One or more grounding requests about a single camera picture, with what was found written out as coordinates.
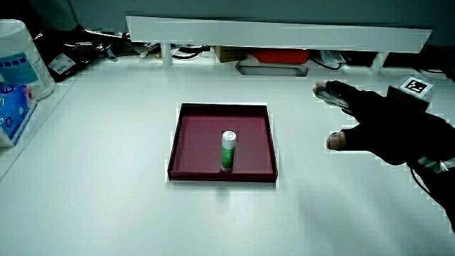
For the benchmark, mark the person's right hand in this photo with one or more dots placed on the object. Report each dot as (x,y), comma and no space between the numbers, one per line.
(387,131)

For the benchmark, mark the green white glue stick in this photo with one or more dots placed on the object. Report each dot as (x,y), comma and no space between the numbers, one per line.
(227,151)

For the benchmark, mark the orange flat box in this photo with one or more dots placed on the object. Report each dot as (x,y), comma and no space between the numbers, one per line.
(281,56)

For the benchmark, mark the grey flat tray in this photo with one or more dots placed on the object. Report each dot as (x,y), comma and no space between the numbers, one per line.
(272,69)

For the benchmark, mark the white monitor riser shelf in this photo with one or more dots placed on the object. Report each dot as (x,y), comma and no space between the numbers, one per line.
(277,35)

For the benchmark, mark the brown cardboard box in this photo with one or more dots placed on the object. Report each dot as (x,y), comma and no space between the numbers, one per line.
(229,54)

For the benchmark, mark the dark red shallow tray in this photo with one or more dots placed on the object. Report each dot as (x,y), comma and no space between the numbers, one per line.
(199,145)

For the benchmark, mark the black bag with white label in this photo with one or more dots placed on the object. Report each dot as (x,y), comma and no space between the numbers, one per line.
(67,58)

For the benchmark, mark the blue tissue pack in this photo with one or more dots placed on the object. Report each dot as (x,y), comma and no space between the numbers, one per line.
(14,110)

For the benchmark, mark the white wet wipes canister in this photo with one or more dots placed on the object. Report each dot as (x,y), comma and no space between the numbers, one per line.
(19,57)

